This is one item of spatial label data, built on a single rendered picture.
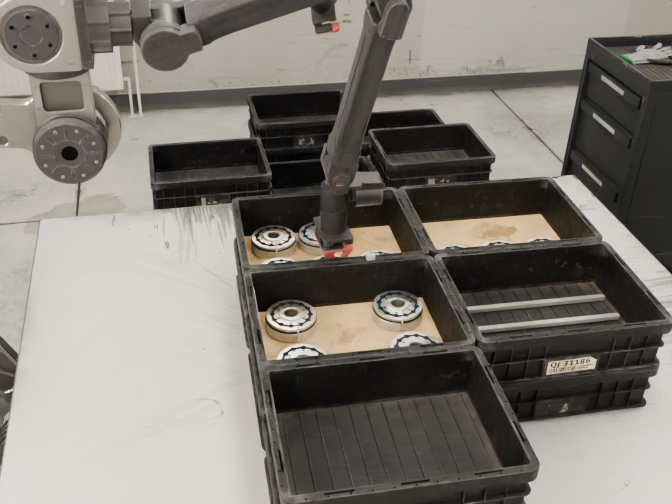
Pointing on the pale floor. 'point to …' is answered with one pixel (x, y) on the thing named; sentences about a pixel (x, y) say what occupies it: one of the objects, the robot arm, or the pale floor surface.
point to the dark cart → (626, 138)
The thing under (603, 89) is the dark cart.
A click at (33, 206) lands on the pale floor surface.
